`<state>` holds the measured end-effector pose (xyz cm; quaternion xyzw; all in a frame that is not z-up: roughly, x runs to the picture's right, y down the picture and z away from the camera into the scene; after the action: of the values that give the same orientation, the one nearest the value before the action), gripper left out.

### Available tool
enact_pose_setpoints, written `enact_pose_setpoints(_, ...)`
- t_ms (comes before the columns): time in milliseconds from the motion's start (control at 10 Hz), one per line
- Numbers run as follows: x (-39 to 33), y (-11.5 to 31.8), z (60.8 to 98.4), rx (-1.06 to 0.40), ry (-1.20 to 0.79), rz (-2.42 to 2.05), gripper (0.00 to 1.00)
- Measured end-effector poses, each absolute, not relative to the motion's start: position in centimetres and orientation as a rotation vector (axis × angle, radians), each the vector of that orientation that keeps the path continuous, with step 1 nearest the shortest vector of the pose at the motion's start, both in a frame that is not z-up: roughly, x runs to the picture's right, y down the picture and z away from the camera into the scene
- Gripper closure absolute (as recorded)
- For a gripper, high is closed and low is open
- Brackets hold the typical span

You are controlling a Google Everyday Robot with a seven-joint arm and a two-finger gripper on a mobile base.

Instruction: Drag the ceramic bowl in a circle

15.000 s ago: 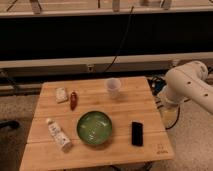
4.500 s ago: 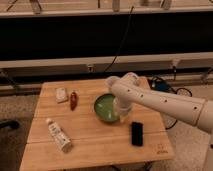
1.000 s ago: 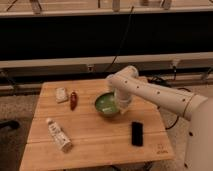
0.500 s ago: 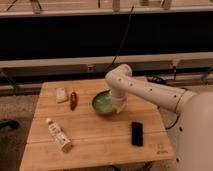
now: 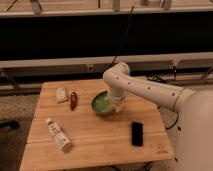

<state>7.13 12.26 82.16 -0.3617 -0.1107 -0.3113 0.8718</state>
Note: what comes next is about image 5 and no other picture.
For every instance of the small white packet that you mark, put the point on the small white packet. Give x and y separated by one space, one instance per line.
61 95

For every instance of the wooden folding table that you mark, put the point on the wooden folding table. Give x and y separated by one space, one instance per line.
96 141

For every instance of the white plastic bottle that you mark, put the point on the white plastic bottle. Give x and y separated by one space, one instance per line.
60 138

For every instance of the green ceramic bowl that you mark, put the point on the green ceramic bowl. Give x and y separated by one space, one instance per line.
101 104

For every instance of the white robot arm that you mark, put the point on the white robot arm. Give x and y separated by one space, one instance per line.
194 144

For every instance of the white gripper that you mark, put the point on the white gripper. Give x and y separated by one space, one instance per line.
118 103

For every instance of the black rectangular block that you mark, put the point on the black rectangular block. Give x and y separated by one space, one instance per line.
137 134

